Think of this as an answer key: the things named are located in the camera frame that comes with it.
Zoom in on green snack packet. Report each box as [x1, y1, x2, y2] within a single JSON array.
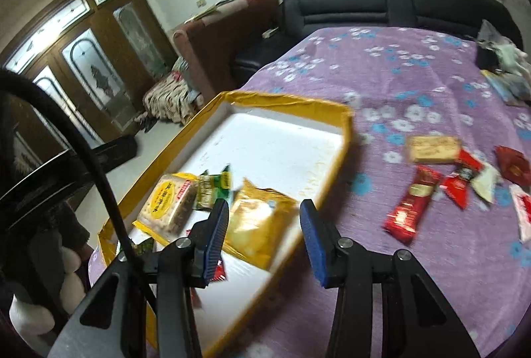
[[195, 165, 232, 211]]

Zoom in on pale yellow biscuit packet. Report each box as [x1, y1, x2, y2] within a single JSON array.
[[132, 173, 198, 246]]

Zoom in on golden yellow snack packet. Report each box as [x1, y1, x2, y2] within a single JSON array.
[[222, 178, 297, 271]]

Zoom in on long red chocolate bar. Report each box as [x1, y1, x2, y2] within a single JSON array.
[[383, 165, 442, 245]]

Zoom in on clear-wrapped cake bar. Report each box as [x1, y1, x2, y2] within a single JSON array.
[[406, 135, 462, 165]]

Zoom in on small red candy packet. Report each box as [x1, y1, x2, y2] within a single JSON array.
[[440, 149, 483, 210]]

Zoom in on cream white small packet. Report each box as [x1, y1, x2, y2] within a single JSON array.
[[470, 162, 501, 203]]

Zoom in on red white snack packet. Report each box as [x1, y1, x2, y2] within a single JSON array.
[[508, 184, 531, 244]]

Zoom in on dark red packet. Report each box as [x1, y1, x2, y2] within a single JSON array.
[[494, 146, 531, 188]]

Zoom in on red black candy packet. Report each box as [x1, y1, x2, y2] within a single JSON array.
[[190, 258, 227, 309]]

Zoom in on white gloved left hand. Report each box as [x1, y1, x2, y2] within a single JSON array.
[[9, 246, 86, 356]]

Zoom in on yellow cardboard tray box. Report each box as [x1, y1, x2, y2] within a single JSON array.
[[118, 91, 354, 357]]

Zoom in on wooden glass door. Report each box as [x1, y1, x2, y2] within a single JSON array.
[[0, 0, 179, 151]]

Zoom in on patterned blanket heap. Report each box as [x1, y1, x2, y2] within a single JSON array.
[[142, 57, 205, 125]]

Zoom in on brown armchair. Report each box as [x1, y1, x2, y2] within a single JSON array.
[[172, 0, 279, 102]]

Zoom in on small booklet on table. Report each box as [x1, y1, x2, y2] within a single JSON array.
[[481, 70, 530, 107]]

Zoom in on small black box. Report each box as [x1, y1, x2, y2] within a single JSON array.
[[475, 44, 499, 72]]

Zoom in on black leather sofa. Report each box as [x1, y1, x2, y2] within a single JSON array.
[[230, 0, 524, 87]]

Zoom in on black cable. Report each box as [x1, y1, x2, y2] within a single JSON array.
[[0, 68, 159, 317]]

